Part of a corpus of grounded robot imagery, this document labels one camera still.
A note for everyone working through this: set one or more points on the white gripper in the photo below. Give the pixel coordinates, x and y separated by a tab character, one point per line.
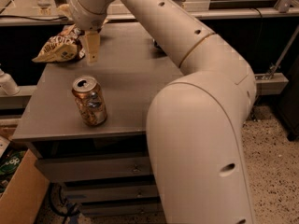
84	19

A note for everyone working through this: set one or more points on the brown chip bag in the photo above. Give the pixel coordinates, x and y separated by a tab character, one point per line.
63	47

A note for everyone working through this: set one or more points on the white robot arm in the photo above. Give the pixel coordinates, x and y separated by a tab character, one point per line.
194	123

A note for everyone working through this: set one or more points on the blue chip bag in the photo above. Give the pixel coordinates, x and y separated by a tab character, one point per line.
156	45

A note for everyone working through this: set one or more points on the brown soda can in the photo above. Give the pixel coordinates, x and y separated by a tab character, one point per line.
90	101

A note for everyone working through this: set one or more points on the grey drawer cabinet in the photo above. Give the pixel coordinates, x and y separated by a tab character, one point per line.
130	71

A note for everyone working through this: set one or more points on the white plastic bottle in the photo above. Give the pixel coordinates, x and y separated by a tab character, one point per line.
8	84

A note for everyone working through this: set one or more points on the top grey drawer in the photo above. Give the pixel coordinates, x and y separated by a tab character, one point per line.
92	168

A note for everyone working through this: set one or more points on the grey drawer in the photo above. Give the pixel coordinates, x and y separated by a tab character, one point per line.
92	168
111	194
121	209

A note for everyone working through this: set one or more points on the green packaged item in box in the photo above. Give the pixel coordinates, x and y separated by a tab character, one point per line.
8	166

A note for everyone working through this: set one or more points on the middle grey drawer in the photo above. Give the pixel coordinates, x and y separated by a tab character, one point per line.
111	194

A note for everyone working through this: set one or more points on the cardboard box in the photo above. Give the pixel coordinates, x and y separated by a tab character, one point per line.
25	191

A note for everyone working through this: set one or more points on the bottom grey drawer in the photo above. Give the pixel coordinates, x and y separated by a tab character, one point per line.
121	209

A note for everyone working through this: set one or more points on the metal frame rail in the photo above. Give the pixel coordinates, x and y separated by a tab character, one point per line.
214	14

